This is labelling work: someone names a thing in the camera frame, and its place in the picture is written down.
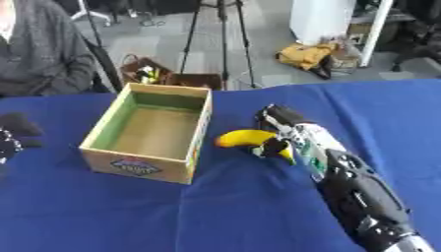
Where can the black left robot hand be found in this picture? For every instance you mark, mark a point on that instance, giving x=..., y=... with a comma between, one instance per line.
x=16, y=126

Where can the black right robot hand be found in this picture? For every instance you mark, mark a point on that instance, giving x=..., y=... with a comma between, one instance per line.
x=281, y=115

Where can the yellow toy banana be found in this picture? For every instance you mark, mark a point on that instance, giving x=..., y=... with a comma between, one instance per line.
x=244, y=137

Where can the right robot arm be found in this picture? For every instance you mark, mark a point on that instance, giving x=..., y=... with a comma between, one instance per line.
x=362, y=193

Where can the brown cardboard box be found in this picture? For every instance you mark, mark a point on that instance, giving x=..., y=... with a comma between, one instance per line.
x=195, y=80

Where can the cardboard box green inside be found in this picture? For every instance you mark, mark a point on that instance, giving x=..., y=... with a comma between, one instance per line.
x=150, y=131

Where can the yellow bag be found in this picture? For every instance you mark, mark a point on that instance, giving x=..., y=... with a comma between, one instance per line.
x=305, y=55

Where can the person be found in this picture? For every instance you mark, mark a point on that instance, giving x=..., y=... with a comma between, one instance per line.
x=40, y=55

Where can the clear plastic bag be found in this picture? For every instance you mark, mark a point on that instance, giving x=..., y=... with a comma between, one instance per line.
x=345, y=55

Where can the black tripod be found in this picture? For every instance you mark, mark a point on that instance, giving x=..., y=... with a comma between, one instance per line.
x=223, y=39

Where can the white cabinet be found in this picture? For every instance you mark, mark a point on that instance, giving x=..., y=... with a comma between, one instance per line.
x=320, y=19

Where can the white pole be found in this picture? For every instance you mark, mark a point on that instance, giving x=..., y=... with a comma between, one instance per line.
x=376, y=32

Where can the white chair base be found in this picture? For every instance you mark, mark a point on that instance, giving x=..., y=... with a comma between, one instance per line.
x=92, y=13

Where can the black office chair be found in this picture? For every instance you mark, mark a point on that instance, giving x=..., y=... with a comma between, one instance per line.
x=419, y=42

